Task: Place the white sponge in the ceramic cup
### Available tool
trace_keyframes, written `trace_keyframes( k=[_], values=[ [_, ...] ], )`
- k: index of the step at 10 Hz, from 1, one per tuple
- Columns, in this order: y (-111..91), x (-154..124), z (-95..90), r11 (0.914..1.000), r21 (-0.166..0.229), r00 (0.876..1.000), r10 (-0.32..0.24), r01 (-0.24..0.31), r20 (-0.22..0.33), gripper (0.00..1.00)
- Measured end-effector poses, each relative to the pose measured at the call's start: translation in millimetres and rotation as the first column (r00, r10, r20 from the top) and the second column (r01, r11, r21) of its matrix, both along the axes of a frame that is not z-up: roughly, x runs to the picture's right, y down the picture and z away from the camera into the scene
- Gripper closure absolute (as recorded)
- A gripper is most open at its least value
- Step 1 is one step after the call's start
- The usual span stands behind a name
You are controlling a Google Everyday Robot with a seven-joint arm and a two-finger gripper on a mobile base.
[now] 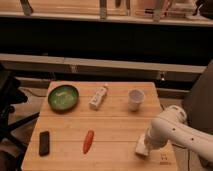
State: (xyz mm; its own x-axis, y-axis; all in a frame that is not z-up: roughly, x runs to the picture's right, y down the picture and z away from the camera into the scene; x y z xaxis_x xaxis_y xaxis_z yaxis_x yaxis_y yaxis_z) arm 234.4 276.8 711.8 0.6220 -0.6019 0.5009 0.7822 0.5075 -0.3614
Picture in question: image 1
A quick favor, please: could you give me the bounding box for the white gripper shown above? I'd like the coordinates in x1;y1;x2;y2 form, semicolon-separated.
144;134;164;150

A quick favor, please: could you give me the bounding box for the white sponge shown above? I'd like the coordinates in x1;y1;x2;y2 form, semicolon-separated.
135;134;149;156

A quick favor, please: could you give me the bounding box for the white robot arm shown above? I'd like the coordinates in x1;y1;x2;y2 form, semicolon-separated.
144;105;213;162

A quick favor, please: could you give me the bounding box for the white ceramic cup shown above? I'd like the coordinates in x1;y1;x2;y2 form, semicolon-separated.
128;89;145;112

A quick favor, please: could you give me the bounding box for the green bowl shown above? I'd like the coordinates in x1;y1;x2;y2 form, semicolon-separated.
48;85;79;112

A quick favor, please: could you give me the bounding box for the black phone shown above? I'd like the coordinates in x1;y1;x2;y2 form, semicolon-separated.
39;131;50;156

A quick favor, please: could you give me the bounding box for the black office chair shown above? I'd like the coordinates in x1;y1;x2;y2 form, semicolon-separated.
0;66;39;171

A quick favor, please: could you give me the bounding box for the black cable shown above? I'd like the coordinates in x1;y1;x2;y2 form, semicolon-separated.
171;143;193;171

